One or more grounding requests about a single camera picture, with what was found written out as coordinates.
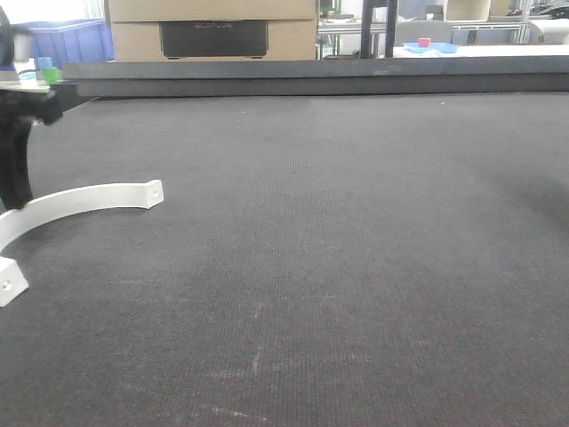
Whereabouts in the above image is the black vertical post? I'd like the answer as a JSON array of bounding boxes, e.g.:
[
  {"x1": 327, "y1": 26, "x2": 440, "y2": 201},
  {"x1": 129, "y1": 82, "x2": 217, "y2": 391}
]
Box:
[{"x1": 360, "y1": 0, "x2": 398, "y2": 60}]

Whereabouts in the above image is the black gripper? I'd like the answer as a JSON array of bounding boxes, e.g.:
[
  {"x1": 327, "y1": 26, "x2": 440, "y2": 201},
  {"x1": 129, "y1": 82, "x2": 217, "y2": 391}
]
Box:
[{"x1": 1, "y1": 9, "x2": 63, "y2": 210}]

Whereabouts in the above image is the blue plastic crate background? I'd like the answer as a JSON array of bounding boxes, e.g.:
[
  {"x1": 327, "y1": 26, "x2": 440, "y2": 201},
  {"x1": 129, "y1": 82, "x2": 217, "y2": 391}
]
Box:
[{"x1": 20, "y1": 19, "x2": 115, "y2": 67}]

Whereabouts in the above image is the green plastic cup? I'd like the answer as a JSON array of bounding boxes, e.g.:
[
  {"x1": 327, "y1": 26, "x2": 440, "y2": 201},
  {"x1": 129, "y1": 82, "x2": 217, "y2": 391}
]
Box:
[{"x1": 41, "y1": 67, "x2": 60, "y2": 85}]

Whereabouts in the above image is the large cardboard box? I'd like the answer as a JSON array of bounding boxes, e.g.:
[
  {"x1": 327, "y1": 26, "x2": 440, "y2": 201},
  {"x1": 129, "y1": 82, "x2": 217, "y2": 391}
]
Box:
[{"x1": 106, "y1": 0, "x2": 317, "y2": 62}]

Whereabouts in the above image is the blue tray on far table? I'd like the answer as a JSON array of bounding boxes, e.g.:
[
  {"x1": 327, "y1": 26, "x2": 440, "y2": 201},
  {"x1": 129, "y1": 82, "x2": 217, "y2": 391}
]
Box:
[{"x1": 403, "y1": 42, "x2": 459, "y2": 54}]

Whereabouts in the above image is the white curved PVC pipe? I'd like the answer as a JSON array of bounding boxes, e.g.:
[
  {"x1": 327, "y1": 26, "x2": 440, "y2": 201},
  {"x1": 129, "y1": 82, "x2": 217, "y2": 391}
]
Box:
[{"x1": 0, "y1": 179, "x2": 164, "y2": 308}]

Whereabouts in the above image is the light blue cup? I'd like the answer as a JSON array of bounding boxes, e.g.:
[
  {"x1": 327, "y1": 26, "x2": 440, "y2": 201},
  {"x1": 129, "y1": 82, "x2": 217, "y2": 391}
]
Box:
[{"x1": 36, "y1": 57, "x2": 53, "y2": 70}]

